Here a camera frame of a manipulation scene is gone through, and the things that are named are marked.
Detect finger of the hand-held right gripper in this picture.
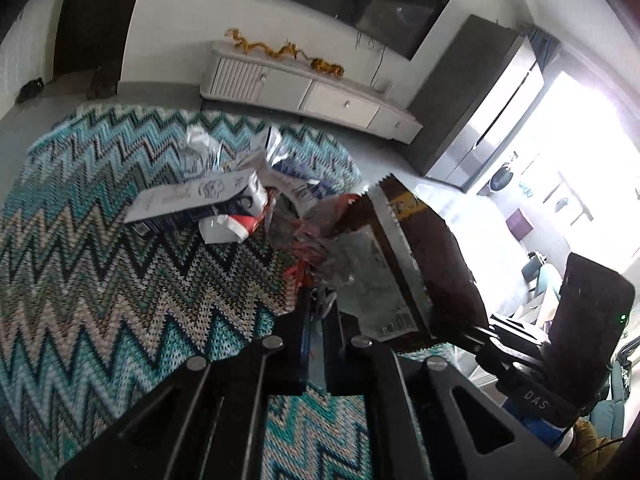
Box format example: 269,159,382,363
432,325,501,361

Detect grey refrigerator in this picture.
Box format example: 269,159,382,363
407,14,546,193

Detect crumpled clear plastic bag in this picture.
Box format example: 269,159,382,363
182,127,223,176

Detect purple stool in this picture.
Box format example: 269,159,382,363
506,211,533,241

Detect teal chair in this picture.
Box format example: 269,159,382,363
522,255,561,301

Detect white television cabinet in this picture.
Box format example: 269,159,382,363
200,40,423,145

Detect dark shoes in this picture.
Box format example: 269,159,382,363
87,65,121,100
15,77,45,103

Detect dark wooden door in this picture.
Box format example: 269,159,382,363
52,0,151,83

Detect television cable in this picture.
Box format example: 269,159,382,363
357,30,396,93

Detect golden tiger ornament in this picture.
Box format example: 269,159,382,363
311,57,346,78

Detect golden dragon ornament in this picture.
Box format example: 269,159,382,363
225,28,311,61

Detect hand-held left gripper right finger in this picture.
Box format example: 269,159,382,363
324,310,576,480

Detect blue and white packet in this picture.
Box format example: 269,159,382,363
260,127,341,211

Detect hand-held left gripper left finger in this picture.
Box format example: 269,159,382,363
55,288,314,480

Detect brown snack bag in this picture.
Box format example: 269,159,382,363
345,174,493,353

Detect red and white paper cup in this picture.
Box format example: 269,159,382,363
199,212,261,245

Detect zigzag knitted blanket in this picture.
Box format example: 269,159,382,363
0,102,436,480

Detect pile of crumpled wrappers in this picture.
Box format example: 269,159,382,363
285,192,361,286

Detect white carton box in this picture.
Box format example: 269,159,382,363
123,169,268,225

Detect washing machine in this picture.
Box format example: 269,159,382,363
487,165,516,193

